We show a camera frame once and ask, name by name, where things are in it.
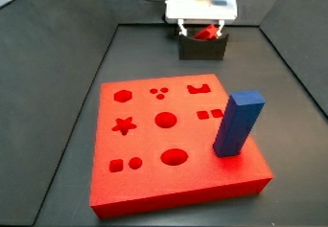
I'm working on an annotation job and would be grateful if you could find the blue rectangular peg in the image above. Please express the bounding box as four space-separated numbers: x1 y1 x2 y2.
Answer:
213 90 265 157

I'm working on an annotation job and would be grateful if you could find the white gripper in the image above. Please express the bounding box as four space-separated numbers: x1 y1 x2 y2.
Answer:
164 0 237 38

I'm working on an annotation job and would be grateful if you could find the black curved fixture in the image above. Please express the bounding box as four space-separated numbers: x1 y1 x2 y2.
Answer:
178 33 229 60

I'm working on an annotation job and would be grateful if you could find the red block with shaped holes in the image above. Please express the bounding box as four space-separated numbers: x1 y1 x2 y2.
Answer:
90 75 273 219

